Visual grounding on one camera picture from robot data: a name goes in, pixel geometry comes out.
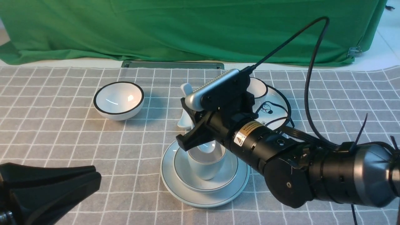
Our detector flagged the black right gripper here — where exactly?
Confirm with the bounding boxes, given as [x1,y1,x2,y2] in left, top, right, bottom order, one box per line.
[176,91,255,151]

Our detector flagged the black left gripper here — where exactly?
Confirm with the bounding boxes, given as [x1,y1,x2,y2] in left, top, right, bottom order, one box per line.
[0,162,102,225]

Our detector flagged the light blue ceramic cup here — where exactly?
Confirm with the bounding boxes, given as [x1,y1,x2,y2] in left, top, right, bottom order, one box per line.
[188,141,226,180]

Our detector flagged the light blue ceramic bowl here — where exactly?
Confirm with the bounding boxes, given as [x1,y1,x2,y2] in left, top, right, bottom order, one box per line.
[174,142,239,192]

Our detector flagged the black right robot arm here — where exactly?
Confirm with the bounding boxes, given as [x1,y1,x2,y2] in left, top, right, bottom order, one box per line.
[177,78,399,208]

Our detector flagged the white ceramic spoon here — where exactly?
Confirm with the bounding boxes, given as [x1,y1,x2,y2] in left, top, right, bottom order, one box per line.
[177,83,194,131]

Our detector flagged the light blue ceramic plate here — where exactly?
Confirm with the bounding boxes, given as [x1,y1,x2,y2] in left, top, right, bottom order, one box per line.
[160,141,251,208]

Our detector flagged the white black rimmed cup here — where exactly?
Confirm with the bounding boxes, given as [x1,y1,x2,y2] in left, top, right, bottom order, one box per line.
[246,77,268,99]

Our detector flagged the black rimmed white saucer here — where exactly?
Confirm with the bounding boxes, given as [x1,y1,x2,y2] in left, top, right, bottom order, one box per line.
[252,85,291,130]

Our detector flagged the grey checked tablecloth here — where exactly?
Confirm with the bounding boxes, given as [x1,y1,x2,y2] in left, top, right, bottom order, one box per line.
[0,66,399,225]

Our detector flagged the black rimmed white bowl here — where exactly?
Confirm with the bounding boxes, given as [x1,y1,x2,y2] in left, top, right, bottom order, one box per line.
[93,81,145,121]

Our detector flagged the green backdrop cloth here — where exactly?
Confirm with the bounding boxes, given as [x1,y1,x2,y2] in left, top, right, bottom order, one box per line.
[1,0,386,67]

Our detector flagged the metal clip on backdrop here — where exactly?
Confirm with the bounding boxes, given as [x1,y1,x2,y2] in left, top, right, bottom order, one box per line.
[346,46,363,58]

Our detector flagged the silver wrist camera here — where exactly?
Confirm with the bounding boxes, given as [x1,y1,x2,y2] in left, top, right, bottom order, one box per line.
[184,67,253,112]

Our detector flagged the black camera cable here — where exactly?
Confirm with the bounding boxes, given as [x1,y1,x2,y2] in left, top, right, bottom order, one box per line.
[239,16,344,147]

